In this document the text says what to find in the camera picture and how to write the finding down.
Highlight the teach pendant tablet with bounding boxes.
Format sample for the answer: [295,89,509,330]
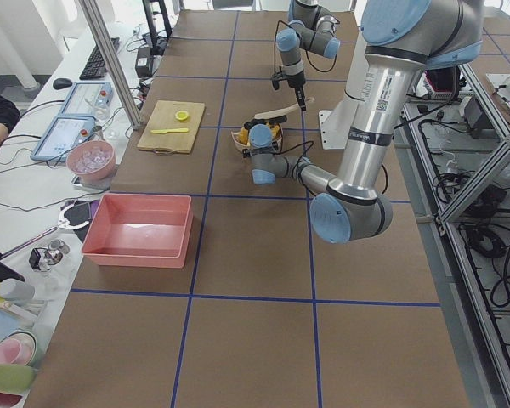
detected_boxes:
[59,81,113,116]
[31,115,96,162]

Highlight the black computer mouse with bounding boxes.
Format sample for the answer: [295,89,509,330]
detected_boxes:
[52,77,73,90]

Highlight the brown toy ginger root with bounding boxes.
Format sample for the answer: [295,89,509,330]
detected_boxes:
[267,123,281,139]

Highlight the beige plastic dustpan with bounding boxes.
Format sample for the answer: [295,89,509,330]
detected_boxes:
[231,122,282,152]

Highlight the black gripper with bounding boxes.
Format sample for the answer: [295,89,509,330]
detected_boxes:
[271,71,306,111]

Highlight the black keyboard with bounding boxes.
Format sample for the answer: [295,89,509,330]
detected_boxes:
[79,46,108,81]

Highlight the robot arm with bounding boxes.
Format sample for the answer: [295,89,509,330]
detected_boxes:
[248,1,484,243]
[271,1,340,111]

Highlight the yellow toy corn cob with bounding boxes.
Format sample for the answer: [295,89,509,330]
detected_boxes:
[235,127,249,145]

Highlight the pink bowl with wrappers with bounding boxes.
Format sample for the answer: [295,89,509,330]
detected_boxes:
[66,140,116,181]

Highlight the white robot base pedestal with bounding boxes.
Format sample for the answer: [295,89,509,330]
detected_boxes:
[318,110,348,150]

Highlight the aluminium frame post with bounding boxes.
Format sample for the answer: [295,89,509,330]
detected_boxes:
[79,0,142,130]

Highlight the upper teach pendant tablet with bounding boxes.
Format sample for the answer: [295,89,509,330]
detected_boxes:
[59,81,113,116]

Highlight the lower teach pendant tablet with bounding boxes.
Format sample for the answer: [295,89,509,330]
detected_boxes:
[31,115,96,162]

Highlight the pink plastic bin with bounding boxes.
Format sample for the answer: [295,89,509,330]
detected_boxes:
[82,193,193,269]

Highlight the beige hand brush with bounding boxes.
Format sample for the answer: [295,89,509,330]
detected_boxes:
[253,97,315,121]

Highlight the yellow lemon slices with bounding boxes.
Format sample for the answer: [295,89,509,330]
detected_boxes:
[174,110,190,122]

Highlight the yellow plastic knife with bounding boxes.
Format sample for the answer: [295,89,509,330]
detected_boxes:
[150,127,190,134]

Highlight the bamboo cutting board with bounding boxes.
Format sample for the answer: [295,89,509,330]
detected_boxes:
[137,100,206,154]

